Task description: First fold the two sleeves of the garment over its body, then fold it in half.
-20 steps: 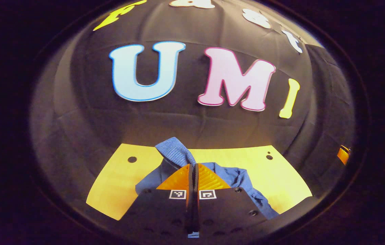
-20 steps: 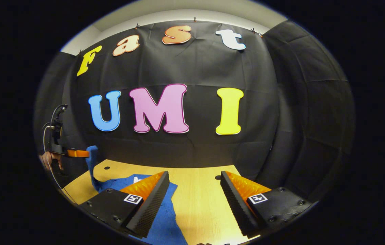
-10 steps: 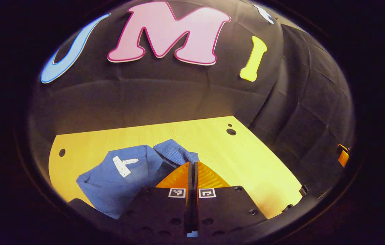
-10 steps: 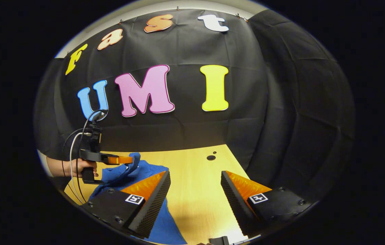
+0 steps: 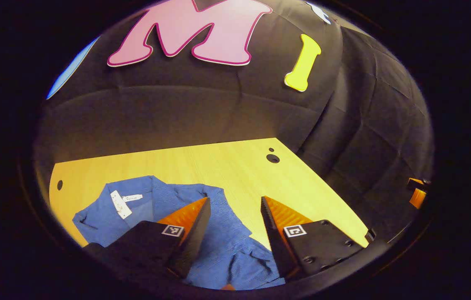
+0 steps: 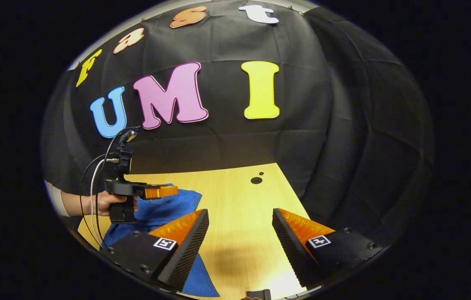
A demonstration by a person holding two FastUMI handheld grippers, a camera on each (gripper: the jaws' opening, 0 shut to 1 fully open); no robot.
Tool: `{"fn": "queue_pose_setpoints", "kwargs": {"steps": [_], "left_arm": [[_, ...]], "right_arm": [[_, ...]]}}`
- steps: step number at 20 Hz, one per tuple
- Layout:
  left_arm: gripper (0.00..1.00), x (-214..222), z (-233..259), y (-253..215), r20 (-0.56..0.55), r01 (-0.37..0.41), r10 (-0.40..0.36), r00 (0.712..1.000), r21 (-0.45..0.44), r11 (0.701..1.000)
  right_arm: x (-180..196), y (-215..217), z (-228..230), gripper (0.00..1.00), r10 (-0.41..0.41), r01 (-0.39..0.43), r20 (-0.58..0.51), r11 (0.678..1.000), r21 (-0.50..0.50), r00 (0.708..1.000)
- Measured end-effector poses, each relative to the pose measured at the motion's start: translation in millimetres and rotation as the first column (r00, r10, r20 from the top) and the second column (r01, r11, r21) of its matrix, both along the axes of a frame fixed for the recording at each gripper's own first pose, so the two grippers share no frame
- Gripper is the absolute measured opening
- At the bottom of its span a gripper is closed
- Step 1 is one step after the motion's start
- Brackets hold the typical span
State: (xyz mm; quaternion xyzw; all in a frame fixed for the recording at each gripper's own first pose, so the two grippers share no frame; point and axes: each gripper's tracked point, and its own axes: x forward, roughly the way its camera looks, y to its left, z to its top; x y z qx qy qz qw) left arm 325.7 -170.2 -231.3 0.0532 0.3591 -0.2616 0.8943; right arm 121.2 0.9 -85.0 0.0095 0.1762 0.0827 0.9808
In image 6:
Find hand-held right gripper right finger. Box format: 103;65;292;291
272;208;386;288

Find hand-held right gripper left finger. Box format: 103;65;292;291
100;209;210;292

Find blue shirt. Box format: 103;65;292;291
101;183;220;298

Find black backdrop cloth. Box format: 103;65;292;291
40;0;434;251

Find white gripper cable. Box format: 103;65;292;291
90;157;119;249

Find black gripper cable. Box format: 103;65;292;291
79;128;131;246

